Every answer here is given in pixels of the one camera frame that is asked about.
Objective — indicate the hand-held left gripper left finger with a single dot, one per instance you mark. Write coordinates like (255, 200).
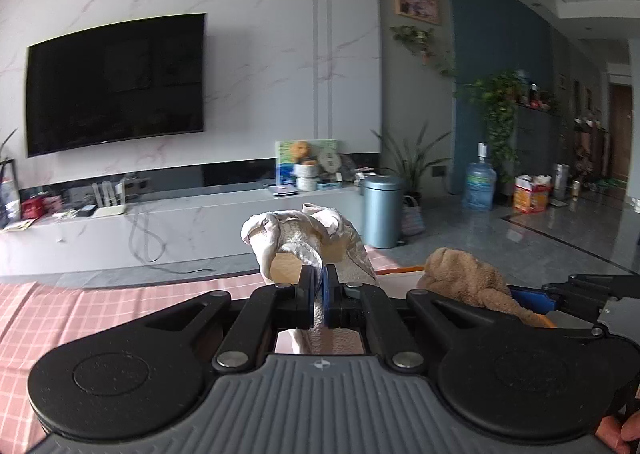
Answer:
(310, 294)

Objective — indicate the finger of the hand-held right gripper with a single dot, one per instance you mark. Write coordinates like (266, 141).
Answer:
(535, 298)

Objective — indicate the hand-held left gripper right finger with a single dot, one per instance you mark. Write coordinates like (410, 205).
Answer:
(328, 295)

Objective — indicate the cream fleece-lined soft cloth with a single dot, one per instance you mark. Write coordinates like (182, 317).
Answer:
(295, 244)

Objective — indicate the brown fluffy plush towel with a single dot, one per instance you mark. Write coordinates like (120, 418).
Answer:
(465, 279)

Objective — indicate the person's right hand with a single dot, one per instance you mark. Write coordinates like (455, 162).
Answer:
(627, 434)

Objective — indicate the blue metal trash can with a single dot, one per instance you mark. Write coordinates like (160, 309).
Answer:
(382, 214)

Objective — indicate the red printed carton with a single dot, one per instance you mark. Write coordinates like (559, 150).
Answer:
(532, 196)

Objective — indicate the grey laptop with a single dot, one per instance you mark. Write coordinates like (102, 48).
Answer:
(283, 190)

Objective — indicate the woven basket bag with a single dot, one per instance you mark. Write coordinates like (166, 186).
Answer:
(412, 219)

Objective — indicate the blue water dispenser bottle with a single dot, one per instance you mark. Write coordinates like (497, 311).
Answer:
(480, 186)

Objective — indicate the white marble television console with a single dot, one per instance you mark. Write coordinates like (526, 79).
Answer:
(200, 229)

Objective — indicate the green and blue painting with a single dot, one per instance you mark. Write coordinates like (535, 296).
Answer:
(282, 168)

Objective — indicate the round paper fan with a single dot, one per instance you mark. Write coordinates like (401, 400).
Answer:
(331, 163)

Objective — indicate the brown teddy bear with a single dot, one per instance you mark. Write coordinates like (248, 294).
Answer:
(301, 151)

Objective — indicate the dark grey cabinet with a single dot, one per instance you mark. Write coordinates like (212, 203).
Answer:
(542, 148)

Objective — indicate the long-leaved potted plant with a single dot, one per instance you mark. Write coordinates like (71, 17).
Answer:
(412, 163)

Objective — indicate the brown wooden door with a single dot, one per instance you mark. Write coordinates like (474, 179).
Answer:
(621, 133)

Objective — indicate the trailing pothos plant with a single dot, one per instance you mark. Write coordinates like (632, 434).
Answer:
(495, 98)

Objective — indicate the white router with antennas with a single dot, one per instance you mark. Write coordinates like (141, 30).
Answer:
(110, 209)

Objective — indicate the pink checked tablecloth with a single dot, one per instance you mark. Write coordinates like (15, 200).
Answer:
(75, 314)

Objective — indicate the hanging vine plant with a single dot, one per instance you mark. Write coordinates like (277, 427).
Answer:
(417, 38)

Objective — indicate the black wall television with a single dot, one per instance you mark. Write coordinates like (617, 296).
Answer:
(115, 83)

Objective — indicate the wooden picture frame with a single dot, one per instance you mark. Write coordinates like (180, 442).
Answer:
(417, 2)

